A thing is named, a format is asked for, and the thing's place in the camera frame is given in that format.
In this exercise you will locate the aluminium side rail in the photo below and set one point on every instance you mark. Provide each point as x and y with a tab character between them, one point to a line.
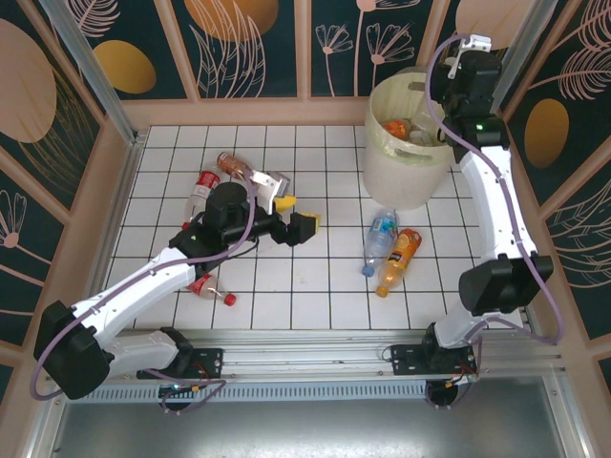
121	191

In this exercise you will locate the cream plastic waste bin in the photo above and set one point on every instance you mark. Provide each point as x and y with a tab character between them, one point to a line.
401	186

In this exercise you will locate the crushed red label bottle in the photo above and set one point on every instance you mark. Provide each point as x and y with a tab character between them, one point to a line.
205	286

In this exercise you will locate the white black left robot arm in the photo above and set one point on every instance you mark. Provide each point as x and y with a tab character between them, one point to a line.
143	281

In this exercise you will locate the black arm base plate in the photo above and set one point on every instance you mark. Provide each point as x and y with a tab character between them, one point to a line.
406	360
210	360

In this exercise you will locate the orange juice bottle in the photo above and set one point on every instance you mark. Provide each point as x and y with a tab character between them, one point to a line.
401	257

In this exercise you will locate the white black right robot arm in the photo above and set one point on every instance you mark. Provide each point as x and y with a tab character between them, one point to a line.
496	200

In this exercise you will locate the aluminium frame post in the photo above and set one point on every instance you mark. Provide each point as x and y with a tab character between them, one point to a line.
525	43
95	81

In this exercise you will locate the grey metal base sheet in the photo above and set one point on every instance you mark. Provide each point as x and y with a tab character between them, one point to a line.
305	429

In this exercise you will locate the blue label water bottle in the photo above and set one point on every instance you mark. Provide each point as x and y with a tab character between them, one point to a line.
379	234

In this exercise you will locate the orange label plastic bottle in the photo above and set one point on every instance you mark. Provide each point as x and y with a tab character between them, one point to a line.
396	126

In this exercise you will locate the aluminium mounting rail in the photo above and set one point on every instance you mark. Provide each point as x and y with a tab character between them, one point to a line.
305	358

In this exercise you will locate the clear bottle red label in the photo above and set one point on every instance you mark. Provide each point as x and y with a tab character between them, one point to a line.
203	183

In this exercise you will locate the copper brown plastic bottle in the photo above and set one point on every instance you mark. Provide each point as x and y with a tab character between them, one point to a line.
229	163

